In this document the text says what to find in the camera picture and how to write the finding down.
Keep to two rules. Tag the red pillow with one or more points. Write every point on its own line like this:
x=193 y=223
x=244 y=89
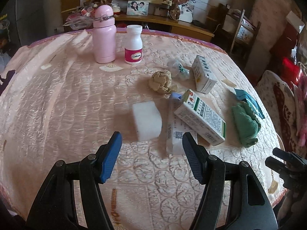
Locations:
x=290 y=73

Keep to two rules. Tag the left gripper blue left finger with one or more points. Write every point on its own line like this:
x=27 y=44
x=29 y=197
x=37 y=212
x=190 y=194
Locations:
x=109 y=155

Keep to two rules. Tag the white green milk carton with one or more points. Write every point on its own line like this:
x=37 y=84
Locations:
x=204 y=77

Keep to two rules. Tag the floral sofa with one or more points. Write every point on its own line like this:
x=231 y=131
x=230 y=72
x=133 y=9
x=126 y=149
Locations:
x=279 y=101

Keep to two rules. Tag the beige cloth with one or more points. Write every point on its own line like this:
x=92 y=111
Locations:
x=161 y=82

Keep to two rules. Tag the wooden chair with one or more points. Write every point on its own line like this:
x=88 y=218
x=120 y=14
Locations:
x=235 y=33

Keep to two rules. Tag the wooden tv cabinet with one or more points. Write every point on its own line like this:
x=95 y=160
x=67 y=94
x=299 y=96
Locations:
x=165 y=24

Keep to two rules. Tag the green white medicine box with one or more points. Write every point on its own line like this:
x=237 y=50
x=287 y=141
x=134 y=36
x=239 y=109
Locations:
x=201 y=118

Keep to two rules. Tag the blue white toothpaste box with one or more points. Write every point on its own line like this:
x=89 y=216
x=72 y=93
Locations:
x=176 y=128

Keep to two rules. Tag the framed couple photo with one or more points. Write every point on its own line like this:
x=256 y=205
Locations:
x=137 y=8

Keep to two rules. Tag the white sponge block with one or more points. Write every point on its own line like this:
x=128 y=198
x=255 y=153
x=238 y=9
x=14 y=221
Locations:
x=147 y=120

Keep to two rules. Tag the green fluffy sock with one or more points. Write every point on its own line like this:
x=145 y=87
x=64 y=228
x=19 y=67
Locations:
x=247 y=124

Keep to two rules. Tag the pink thermos bottle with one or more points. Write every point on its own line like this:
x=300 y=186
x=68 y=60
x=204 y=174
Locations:
x=104 y=35

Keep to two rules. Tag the white pill bottle pink label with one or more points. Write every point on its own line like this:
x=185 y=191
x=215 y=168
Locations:
x=133 y=48

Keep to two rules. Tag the blue snack bag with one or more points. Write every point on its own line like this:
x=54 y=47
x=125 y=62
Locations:
x=242 y=95

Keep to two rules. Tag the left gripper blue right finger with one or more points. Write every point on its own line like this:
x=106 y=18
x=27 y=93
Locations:
x=196 y=156

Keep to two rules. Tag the white green wrapper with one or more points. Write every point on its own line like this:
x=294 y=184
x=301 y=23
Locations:
x=177 y=70

